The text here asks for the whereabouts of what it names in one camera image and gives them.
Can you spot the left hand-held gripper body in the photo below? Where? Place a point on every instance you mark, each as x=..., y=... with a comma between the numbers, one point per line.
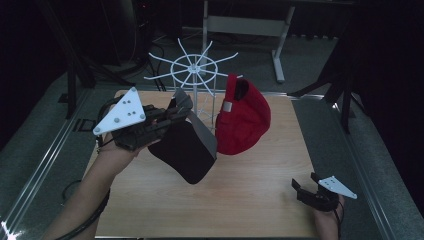
x=123, y=115

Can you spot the person's left hand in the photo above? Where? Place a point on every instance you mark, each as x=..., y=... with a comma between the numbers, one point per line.
x=116, y=155

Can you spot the metal floor rail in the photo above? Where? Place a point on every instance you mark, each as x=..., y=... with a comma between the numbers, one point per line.
x=363, y=173
x=43, y=156

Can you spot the person's right hand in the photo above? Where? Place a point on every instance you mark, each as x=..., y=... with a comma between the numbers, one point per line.
x=325, y=223

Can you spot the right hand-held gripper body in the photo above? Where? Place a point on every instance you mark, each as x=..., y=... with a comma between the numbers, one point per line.
x=328, y=193

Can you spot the black metal stand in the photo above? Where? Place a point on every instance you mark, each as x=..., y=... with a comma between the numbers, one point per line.
x=71, y=76
x=343, y=90

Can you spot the white metal desk frame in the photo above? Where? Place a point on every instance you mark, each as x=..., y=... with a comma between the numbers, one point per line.
x=246, y=25

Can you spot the red baseball cap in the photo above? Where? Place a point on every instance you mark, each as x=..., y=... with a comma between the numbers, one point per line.
x=245, y=123

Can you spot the grey sun visor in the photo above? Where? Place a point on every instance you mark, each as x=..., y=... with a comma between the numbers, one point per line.
x=190, y=150

